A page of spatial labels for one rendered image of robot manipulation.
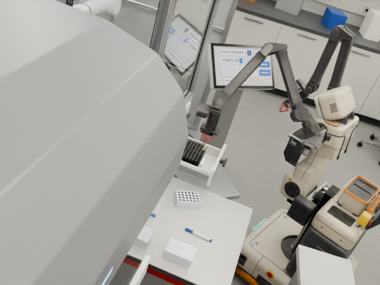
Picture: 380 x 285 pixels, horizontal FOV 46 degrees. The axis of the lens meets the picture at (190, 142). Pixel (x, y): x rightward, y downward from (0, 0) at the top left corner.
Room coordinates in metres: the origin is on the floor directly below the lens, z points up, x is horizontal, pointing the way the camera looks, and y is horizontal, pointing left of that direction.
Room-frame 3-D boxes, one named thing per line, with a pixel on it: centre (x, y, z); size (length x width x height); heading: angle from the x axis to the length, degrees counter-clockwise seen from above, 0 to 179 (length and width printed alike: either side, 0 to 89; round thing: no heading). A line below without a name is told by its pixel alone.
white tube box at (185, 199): (1.77, -0.07, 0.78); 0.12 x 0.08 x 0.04; 110
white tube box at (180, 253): (1.40, -0.10, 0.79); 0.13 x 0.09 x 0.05; 83
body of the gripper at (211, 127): (2.07, -0.08, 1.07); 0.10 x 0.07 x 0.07; 81
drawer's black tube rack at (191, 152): (2.04, 0.02, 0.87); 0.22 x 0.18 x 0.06; 82
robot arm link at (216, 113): (2.08, -0.08, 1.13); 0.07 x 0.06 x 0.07; 91
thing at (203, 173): (2.05, 0.03, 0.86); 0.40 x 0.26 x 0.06; 82
